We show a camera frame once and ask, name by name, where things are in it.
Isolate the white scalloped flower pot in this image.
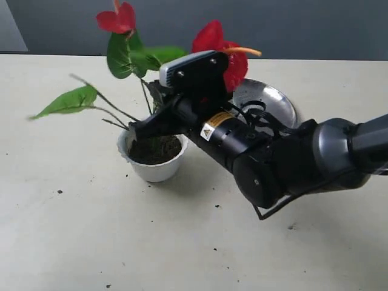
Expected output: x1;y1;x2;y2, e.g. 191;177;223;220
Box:
116;130;189;182

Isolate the artificial red anthurium plant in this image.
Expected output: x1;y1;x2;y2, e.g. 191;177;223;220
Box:
31;1;262;119

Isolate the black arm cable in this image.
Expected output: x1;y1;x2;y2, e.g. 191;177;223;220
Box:
227;99;361;221

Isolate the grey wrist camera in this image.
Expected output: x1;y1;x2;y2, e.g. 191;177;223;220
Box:
157;50;229;99

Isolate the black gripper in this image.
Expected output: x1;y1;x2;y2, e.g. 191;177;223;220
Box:
127;80;270;170

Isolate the round metal plate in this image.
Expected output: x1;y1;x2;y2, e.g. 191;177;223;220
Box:
230;79;299;128

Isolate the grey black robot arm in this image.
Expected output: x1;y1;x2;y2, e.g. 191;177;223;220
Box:
129;81;387;209

